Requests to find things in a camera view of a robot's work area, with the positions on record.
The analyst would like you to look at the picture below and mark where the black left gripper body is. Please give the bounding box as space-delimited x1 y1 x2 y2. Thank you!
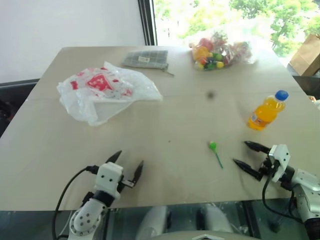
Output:
116 174 135 194

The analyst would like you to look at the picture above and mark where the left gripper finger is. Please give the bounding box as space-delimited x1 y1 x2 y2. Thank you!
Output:
104 150 123 165
132 160 145 187

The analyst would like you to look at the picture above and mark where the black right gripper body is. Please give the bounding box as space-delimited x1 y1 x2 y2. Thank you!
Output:
259 152 276 179

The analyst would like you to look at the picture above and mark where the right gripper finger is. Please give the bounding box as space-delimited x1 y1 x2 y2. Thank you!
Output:
244 140 272 155
232 158 263 181

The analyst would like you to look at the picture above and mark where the white plastic bag red print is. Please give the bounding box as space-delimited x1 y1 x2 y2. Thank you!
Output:
56 61 164 127

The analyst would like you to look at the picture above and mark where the orange soda bottle blue cap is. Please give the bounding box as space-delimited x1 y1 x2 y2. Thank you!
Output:
246 89 290 132

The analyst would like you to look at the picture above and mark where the green lollipop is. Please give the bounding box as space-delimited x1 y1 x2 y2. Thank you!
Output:
207 141 224 169

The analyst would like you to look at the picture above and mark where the brown paper bag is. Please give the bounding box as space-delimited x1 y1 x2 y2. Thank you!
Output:
288 33 320 76

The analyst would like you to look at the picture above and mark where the clear bag of colourful sweets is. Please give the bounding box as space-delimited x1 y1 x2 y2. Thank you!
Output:
188 29 258 72

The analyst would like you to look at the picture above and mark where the grey zip pouch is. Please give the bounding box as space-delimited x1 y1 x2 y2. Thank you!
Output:
120 49 176 78

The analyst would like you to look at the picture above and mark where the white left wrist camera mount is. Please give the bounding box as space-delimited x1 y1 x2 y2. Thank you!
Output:
94 161 124 201

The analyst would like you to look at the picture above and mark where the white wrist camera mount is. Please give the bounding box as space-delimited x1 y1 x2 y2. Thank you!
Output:
267 144 291 183
94 161 124 201

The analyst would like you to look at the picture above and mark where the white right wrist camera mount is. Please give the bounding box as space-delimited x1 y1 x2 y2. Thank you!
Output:
267 144 291 183

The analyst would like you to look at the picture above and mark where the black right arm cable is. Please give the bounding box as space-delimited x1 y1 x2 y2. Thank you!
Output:
262 172 310 225

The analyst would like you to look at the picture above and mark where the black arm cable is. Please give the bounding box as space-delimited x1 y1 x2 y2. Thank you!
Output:
262 172 310 225
51 164 99 240

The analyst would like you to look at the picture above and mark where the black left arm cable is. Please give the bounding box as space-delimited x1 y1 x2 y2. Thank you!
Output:
51 164 99 240

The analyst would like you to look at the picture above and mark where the black window frame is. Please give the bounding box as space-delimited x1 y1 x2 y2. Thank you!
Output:
138 0 158 47

